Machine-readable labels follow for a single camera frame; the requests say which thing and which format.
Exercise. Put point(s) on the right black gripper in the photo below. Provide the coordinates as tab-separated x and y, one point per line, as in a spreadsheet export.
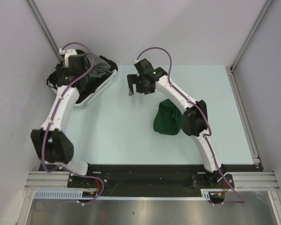
133	78

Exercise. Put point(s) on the black t shirt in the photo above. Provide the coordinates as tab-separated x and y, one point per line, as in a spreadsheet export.
89	79

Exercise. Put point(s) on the green t shirt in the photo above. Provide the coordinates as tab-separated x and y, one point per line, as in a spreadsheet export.
168	119

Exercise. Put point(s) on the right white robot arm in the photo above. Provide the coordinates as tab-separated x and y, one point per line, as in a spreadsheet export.
194	113

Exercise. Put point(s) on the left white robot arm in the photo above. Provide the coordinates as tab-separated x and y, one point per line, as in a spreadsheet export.
52	145

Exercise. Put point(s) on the grey t shirt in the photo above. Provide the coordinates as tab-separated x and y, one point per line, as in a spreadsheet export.
101	68

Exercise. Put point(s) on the white plastic laundry basket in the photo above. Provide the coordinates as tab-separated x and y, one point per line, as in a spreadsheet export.
97	92

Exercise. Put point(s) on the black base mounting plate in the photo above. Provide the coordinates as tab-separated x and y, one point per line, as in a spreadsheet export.
152	181

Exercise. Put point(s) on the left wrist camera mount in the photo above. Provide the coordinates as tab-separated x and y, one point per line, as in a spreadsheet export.
65	56

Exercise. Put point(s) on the left aluminium corner post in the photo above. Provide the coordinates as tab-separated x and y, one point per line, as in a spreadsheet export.
43	26

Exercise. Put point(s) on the aluminium corner post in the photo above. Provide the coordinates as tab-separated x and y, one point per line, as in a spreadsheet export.
253	31
43	26

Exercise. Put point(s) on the right aluminium corner post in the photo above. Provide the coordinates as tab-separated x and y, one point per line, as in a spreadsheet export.
253	31

